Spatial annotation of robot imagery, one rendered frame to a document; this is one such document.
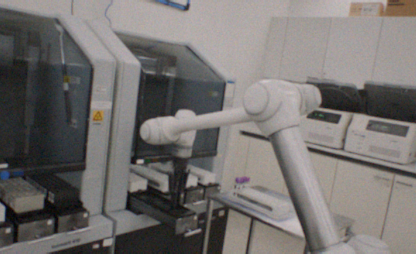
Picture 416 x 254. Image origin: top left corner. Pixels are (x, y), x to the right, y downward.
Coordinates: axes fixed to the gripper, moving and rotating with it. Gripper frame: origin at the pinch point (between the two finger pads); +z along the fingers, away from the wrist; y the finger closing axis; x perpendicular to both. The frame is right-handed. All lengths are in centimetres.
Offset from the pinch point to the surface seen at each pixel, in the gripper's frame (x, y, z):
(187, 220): 13.3, 4.9, 5.1
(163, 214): 4.6, 11.3, 4.4
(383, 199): 32, -223, 27
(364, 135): 6, -225, -24
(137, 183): -21.8, 6.2, -1.3
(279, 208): 38.4, -28.8, -2.9
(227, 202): 12.3, -23.8, 2.3
